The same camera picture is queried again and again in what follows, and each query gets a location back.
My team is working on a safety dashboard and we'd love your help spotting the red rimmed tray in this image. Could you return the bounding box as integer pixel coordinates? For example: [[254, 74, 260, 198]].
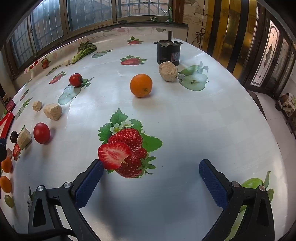
[[0, 111, 15, 139]]

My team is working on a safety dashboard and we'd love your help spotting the stained glass door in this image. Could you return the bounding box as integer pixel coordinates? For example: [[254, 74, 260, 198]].
[[251, 20, 296, 93]]

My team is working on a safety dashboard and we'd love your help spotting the barred window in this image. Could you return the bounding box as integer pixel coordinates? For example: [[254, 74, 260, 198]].
[[7, 0, 183, 72]]

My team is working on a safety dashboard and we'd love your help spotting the large beige wooden chunk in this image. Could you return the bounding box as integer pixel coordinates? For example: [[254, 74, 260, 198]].
[[159, 61, 179, 82]]

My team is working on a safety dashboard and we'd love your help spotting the red tomato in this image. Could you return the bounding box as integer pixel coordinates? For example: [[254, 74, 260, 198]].
[[69, 73, 83, 88], [33, 123, 51, 144]]

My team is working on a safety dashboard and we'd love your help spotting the fruit printed tablecloth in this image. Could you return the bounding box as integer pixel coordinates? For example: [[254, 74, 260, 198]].
[[0, 27, 285, 241]]

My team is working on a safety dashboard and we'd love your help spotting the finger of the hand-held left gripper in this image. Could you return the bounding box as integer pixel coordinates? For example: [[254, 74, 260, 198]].
[[0, 138, 7, 163]]

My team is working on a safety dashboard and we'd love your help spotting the green grape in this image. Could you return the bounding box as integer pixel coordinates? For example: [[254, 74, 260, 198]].
[[4, 195, 15, 208]]

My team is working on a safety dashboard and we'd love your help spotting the floral decoration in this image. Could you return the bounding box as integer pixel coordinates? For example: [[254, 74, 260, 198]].
[[275, 93, 296, 116]]

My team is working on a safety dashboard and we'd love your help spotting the green bok choy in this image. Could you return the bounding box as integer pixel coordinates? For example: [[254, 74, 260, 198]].
[[71, 41, 97, 64]]

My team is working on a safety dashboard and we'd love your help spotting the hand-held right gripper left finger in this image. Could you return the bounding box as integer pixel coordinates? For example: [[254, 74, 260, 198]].
[[28, 159, 104, 241]]

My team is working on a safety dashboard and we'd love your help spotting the large orange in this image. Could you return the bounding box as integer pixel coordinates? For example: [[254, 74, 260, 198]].
[[130, 74, 153, 98]]

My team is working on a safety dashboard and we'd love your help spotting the black hanging cable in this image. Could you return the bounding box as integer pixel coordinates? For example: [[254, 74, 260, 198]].
[[195, 0, 207, 49]]

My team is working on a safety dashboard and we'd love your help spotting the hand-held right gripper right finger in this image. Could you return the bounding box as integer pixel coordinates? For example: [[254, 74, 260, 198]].
[[199, 159, 275, 241]]

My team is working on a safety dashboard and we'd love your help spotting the small orange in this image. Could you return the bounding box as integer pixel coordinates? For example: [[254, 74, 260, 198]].
[[1, 158, 13, 173], [0, 176, 12, 194]]

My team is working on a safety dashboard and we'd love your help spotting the black cylindrical motor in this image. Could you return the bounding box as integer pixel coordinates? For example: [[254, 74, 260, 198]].
[[154, 31, 183, 66]]

